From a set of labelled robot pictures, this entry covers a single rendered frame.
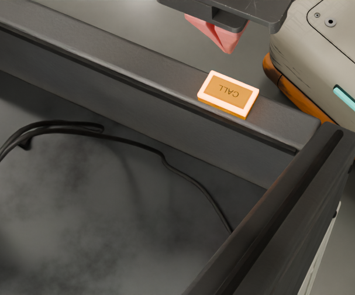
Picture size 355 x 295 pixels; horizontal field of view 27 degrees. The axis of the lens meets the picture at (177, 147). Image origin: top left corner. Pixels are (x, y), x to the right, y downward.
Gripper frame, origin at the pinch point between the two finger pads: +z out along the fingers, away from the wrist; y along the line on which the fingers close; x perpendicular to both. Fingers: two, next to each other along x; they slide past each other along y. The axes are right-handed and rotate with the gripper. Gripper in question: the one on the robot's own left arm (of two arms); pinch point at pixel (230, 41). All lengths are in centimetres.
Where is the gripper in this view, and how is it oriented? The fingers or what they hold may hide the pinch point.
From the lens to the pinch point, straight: 61.4
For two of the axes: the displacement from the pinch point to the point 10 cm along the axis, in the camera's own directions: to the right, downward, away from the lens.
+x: 4.7, -8.0, 3.7
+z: 0.6, 4.5, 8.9
